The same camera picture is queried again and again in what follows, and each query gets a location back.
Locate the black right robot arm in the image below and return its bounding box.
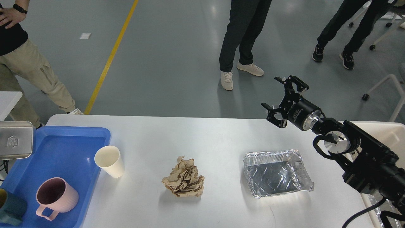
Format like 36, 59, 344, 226
261, 75, 405, 228

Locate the blue plastic tray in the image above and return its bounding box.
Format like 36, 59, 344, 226
1, 126, 110, 228

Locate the aluminium foil tray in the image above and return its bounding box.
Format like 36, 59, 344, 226
243, 149, 315, 198

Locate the pink mug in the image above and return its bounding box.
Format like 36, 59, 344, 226
35, 177, 79, 221

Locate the person in black sneakers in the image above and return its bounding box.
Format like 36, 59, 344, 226
312, 0, 396, 70

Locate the white rolling chair base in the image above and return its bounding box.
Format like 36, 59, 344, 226
369, 0, 405, 50

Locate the square stainless steel tray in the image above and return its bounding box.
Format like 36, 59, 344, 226
0, 121, 35, 160

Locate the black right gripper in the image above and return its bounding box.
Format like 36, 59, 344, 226
261, 75, 322, 131

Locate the white chair leg right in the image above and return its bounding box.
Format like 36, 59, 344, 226
361, 74, 405, 122

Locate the person in beige trousers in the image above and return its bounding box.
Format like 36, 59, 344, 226
0, 0, 82, 115

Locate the person in dark trousers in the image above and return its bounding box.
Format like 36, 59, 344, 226
219, 0, 272, 91

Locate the white side table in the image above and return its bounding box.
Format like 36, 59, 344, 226
0, 91, 23, 121

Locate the teal cup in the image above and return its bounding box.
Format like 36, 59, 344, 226
0, 188, 27, 226

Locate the cream paper cup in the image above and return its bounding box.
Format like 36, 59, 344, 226
94, 145, 125, 178

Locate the crumpled brown paper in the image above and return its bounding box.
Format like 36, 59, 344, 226
161, 156, 204, 197

